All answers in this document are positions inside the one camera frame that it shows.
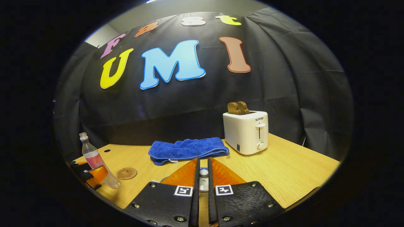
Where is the white toaster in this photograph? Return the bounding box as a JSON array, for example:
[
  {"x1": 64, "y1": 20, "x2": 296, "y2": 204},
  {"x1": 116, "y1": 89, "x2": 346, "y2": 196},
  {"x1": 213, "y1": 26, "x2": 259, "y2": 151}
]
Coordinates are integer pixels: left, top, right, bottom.
[{"x1": 223, "y1": 110, "x2": 269, "y2": 155}]

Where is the round brown coaster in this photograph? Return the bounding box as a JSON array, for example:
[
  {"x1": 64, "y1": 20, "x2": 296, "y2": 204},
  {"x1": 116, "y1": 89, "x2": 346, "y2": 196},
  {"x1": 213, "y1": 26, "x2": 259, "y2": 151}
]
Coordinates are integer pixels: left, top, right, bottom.
[{"x1": 116, "y1": 167, "x2": 138, "y2": 180}]

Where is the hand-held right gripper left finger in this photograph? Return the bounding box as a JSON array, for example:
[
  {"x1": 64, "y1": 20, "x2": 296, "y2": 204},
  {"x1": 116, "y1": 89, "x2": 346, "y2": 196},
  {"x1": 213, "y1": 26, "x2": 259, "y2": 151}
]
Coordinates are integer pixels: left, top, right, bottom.
[{"x1": 124, "y1": 158, "x2": 200, "y2": 227}]

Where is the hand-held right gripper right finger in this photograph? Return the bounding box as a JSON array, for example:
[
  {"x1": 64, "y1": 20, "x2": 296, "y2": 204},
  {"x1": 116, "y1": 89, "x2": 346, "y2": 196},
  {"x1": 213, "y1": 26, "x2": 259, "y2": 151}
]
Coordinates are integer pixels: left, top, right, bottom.
[{"x1": 207, "y1": 157, "x2": 284, "y2": 227}]

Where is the black backdrop cloth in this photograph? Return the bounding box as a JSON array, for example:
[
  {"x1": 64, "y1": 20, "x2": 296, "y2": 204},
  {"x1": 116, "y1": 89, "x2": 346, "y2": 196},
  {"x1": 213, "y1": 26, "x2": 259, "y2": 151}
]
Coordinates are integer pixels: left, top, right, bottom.
[{"x1": 54, "y1": 8, "x2": 354, "y2": 162}]

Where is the clear plastic water bottle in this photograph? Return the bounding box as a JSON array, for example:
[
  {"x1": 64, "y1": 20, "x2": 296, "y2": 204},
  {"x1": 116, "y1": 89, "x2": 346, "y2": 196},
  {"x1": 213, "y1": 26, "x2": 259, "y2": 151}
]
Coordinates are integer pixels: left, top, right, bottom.
[{"x1": 79, "y1": 132, "x2": 121, "y2": 189}]

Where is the blue folded towel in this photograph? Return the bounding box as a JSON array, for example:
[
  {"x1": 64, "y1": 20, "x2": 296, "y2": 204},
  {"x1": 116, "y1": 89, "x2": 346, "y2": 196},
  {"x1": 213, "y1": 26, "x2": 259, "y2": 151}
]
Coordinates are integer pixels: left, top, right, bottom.
[{"x1": 148, "y1": 137, "x2": 230, "y2": 166}]

